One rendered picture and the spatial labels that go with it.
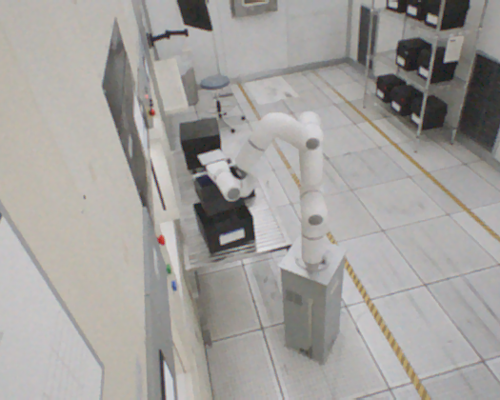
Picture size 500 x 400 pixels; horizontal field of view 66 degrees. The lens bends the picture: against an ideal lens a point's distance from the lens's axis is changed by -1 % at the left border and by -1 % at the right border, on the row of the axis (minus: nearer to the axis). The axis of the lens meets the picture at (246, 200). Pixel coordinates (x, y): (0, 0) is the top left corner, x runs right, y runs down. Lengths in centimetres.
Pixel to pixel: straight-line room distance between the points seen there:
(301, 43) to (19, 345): 627
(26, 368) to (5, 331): 4
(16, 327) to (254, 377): 225
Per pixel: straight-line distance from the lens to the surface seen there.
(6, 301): 40
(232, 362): 265
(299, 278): 206
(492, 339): 296
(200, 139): 276
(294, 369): 260
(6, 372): 38
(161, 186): 214
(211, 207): 201
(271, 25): 628
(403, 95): 468
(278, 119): 158
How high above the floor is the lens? 229
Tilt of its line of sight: 38 degrees down
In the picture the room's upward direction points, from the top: 8 degrees counter-clockwise
